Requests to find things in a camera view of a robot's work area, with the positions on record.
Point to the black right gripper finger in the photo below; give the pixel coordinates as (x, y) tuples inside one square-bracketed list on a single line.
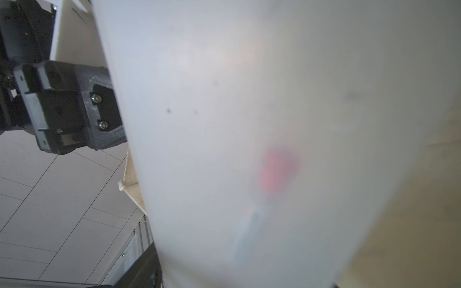
[(146, 272)]

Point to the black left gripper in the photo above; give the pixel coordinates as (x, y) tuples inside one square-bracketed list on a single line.
[(70, 106)]

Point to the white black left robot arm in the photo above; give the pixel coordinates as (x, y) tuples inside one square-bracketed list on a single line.
[(37, 31)]

